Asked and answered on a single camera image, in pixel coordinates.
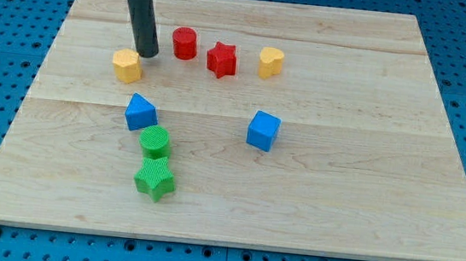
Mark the light wooden board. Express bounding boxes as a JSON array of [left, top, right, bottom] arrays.
[[0, 0, 466, 261]]

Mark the green star block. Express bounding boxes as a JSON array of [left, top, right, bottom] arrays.
[[133, 156, 176, 203]]

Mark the yellow hexagon block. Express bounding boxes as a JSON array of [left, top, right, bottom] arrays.
[[112, 49, 143, 84]]

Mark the green cylinder block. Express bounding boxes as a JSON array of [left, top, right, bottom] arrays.
[[138, 125, 172, 159]]

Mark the blue cube block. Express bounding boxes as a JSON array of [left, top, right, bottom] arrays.
[[246, 111, 281, 152]]

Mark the red cylinder block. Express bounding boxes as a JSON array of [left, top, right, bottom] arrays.
[[172, 26, 197, 61]]

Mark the blue triangle block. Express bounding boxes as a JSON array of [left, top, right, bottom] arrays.
[[125, 93, 158, 131]]

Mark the red star block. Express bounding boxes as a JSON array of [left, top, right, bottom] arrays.
[[206, 42, 237, 78]]

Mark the yellow heart block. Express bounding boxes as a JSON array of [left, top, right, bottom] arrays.
[[258, 46, 285, 78]]

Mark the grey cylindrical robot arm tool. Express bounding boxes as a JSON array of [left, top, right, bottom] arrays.
[[127, 0, 160, 58]]

